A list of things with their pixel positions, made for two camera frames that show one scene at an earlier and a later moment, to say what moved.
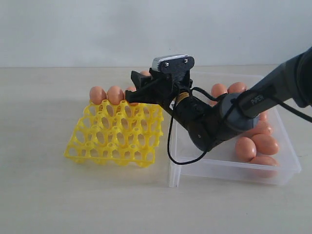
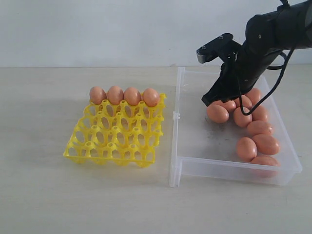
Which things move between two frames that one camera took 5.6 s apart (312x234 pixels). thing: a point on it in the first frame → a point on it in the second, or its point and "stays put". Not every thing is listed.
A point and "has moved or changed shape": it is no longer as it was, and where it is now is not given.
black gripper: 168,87 → 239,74
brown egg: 263,116 stays put
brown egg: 97,94 stays put
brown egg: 115,95 stays put
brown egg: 260,127 stays put
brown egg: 145,73 has moved or changed shape
